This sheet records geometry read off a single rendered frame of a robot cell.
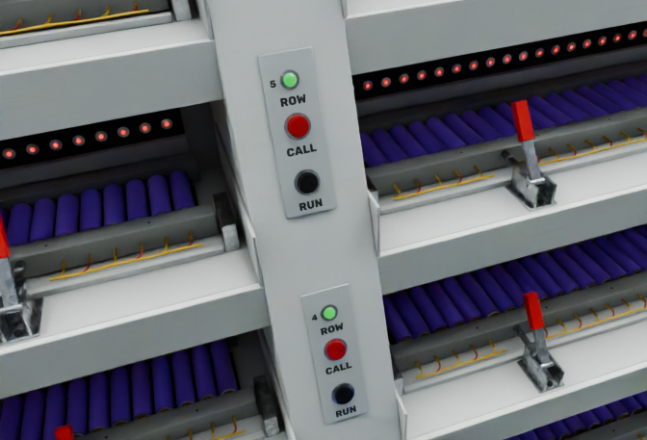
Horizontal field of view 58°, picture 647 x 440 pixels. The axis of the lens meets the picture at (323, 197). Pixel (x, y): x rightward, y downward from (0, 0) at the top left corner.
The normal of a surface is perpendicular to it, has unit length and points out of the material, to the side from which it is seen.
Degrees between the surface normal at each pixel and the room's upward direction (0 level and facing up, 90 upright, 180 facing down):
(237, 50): 90
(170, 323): 109
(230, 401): 20
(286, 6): 90
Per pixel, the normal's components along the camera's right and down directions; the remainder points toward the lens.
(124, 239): 0.29, 0.54
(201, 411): -0.06, -0.81
